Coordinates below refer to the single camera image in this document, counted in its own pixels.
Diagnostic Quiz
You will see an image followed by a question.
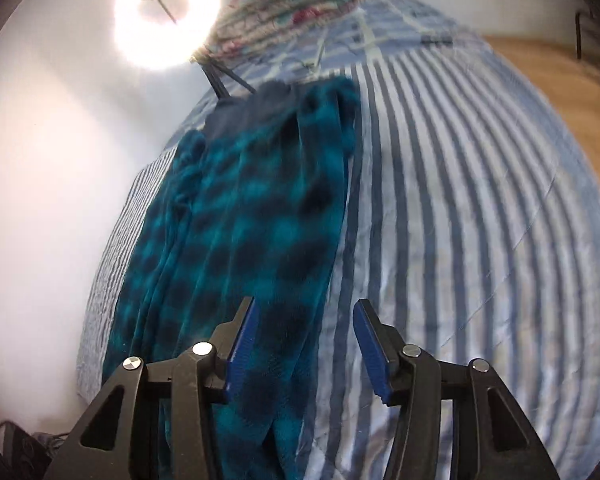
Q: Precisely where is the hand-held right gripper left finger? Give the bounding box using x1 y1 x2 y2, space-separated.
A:
44 296 259 480

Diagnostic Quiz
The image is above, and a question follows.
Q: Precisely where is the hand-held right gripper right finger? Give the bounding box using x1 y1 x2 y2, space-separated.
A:
352 298 561 480

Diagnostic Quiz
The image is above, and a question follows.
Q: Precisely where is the teal plaid fleece jacket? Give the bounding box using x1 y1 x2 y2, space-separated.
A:
101 77 361 480

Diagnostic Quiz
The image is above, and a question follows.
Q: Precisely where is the blue white striped quilt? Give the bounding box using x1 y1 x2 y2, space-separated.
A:
75 25 600 480

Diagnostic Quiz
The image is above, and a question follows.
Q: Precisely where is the dark bag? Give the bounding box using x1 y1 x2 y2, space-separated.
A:
0 422 68 480

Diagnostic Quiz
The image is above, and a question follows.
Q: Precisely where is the blue checked bed sheet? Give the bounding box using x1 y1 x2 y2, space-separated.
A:
162 0 491 151

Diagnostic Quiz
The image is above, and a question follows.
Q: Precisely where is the folded floral quilt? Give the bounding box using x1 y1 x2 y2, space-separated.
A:
207 0 361 61

